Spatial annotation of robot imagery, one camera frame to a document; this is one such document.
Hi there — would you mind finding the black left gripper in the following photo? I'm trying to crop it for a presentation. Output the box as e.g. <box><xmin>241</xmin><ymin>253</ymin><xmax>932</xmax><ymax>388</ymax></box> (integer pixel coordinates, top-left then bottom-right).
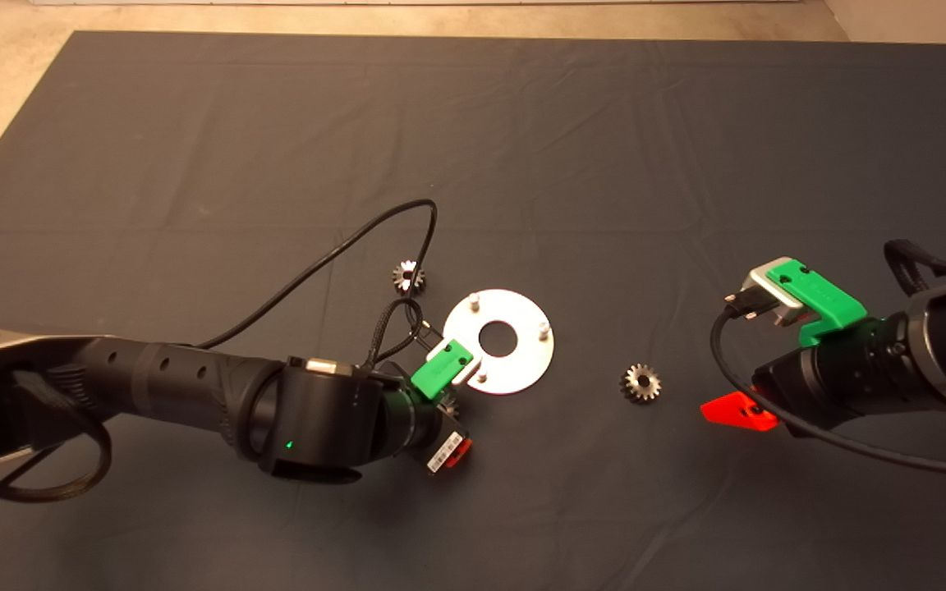
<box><xmin>379</xmin><ymin>361</ymin><xmax>475</xmax><ymax>477</ymax></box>

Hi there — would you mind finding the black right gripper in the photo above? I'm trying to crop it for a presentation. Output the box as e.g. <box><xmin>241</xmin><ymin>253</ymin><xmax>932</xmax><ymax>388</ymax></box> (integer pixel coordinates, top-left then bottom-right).
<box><xmin>700</xmin><ymin>320</ymin><xmax>925</xmax><ymax>438</ymax></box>

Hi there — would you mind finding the round metal carrier plate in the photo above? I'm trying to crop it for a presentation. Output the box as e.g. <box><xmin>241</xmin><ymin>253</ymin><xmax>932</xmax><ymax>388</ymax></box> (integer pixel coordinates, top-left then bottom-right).
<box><xmin>443</xmin><ymin>289</ymin><xmax>556</xmax><ymax>396</ymax></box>

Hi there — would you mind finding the dark grey table cloth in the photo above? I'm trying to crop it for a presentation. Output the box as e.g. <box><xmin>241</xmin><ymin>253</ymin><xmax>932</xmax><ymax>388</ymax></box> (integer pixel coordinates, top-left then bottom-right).
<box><xmin>0</xmin><ymin>31</ymin><xmax>946</xmax><ymax>591</ymax></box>

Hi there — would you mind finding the silver left camera box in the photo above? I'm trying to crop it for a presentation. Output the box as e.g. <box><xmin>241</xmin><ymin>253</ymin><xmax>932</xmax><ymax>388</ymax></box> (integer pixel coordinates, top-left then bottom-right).
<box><xmin>448</xmin><ymin>349</ymin><xmax>484</xmax><ymax>387</ymax></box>

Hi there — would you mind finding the silver camera box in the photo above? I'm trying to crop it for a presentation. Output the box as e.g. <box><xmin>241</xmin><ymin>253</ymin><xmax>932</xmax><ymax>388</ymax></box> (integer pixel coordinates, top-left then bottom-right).
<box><xmin>448</xmin><ymin>349</ymin><xmax>484</xmax><ymax>387</ymax></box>
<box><xmin>741</xmin><ymin>264</ymin><xmax>811</xmax><ymax>328</ymax></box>

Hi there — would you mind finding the green left camera mount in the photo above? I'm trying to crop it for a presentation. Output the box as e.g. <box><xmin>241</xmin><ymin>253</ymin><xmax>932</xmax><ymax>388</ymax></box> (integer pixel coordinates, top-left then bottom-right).
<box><xmin>411</xmin><ymin>339</ymin><xmax>475</xmax><ymax>402</ymax></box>

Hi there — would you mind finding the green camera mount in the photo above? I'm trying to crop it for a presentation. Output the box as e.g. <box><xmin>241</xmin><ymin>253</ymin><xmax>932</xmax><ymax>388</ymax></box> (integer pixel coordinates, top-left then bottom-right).
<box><xmin>411</xmin><ymin>339</ymin><xmax>475</xmax><ymax>402</ymax></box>
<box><xmin>766</xmin><ymin>257</ymin><xmax>868</xmax><ymax>347</ymax></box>

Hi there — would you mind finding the smooth black right camera cable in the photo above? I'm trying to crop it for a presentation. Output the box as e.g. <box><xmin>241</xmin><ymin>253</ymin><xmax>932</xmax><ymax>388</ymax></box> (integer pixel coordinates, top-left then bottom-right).
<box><xmin>709</xmin><ymin>289</ymin><xmax>946</xmax><ymax>482</ymax></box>

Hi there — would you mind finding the silver right camera box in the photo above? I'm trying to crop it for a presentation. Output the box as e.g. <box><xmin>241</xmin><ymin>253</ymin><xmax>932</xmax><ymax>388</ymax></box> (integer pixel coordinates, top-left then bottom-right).
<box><xmin>741</xmin><ymin>264</ymin><xmax>811</xmax><ymax>328</ymax></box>

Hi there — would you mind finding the braided left wrist cable loop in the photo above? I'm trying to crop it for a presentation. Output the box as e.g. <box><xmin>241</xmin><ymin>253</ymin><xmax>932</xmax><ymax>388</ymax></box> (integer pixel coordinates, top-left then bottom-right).
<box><xmin>365</xmin><ymin>297</ymin><xmax>429</xmax><ymax>372</ymax></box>

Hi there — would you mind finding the green right camera mount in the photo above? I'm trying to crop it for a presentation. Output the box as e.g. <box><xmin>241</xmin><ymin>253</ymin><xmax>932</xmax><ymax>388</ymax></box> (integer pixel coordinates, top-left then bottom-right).
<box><xmin>766</xmin><ymin>257</ymin><xmax>868</xmax><ymax>347</ymax></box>

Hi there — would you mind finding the thick braided left arm cable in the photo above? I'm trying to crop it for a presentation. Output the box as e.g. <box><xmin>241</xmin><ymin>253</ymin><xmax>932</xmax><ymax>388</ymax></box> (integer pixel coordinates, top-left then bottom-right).
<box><xmin>0</xmin><ymin>369</ymin><xmax>113</xmax><ymax>534</ymax></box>

